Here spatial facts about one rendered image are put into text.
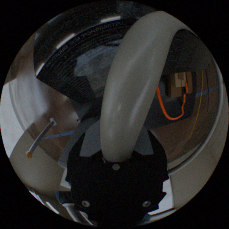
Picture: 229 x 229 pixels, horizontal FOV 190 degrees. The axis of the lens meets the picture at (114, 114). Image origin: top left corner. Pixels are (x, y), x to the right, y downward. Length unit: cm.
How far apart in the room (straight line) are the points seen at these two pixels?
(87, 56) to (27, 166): 682
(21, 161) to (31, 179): 144
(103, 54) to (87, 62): 5
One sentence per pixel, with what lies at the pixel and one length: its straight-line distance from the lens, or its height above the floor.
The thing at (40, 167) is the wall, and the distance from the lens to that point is 695.
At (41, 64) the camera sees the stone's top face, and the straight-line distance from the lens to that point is 29.
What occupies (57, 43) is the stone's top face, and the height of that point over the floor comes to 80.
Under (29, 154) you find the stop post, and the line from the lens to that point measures 163.
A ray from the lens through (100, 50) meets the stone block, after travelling 23.
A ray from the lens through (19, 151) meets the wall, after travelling 663.
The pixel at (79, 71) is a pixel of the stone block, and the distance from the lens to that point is 27.
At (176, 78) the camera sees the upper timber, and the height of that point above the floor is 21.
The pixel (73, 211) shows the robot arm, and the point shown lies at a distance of 75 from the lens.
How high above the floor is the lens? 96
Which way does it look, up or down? 59 degrees down
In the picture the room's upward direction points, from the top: 175 degrees counter-clockwise
